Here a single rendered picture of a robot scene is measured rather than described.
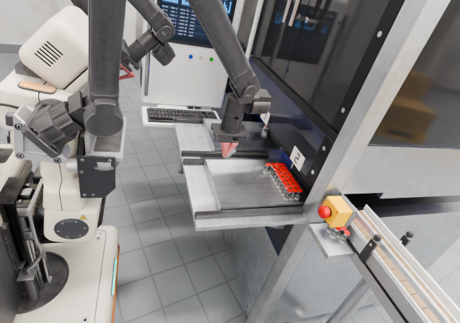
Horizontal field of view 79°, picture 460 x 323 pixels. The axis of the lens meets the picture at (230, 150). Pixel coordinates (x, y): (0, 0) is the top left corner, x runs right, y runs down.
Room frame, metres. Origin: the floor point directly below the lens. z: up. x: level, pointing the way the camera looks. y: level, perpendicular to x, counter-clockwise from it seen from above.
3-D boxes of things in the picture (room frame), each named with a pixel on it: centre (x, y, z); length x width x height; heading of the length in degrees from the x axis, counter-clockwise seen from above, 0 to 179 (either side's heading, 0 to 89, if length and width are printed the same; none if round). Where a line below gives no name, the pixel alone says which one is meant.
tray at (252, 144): (1.19, -0.04, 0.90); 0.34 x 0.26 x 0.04; 113
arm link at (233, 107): (0.73, 0.01, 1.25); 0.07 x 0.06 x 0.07; 123
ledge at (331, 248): (0.70, -0.42, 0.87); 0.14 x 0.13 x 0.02; 113
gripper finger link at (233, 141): (0.72, 0.03, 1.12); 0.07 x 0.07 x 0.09; 23
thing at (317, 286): (1.88, -0.38, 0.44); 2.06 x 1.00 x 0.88; 23
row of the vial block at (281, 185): (0.90, -0.22, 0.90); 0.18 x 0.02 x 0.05; 24
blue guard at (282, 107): (1.69, 0.07, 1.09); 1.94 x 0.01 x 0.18; 23
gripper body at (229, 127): (0.72, 0.02, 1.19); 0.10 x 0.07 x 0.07; 113
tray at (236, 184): (0.86, -0.12, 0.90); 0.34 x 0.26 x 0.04; 114
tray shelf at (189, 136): (1.01, -0.04, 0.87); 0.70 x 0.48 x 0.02; 23
